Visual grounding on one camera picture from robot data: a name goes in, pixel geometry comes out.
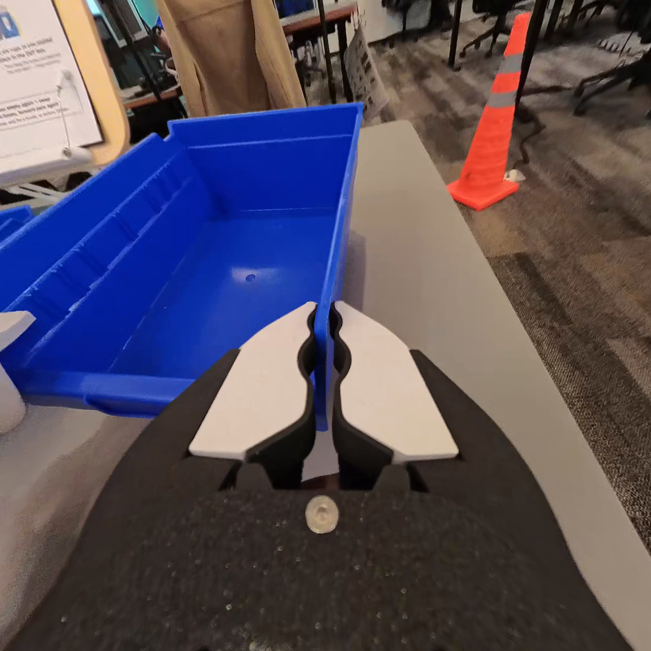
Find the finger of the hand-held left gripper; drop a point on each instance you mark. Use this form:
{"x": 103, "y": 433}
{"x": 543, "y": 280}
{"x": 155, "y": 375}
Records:
{"x": 12, "y": 325}

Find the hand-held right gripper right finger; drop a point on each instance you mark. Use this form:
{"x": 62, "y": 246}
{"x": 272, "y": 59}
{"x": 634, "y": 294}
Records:
{"x": 396, "y": 396}

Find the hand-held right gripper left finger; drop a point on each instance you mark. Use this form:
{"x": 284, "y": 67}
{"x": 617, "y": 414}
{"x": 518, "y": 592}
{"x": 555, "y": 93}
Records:
{"x": 254, "y": 396}

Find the white paper tag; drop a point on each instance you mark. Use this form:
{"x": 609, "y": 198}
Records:
{"x": 514, "y": 176}

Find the printed instruction sheet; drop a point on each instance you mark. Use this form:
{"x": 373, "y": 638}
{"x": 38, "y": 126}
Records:
{"x": 40, "y": 76}

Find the orange traffic cone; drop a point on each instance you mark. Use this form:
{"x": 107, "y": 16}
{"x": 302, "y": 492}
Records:
{"x": 493, "y": 142}

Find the hanging printed paper sheet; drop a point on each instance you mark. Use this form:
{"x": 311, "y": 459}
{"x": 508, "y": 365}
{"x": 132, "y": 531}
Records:
{"x": 365, "y": 71}

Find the tan cloth cover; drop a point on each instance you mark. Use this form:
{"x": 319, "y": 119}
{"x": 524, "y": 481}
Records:
{"x": 229, "y": 56}

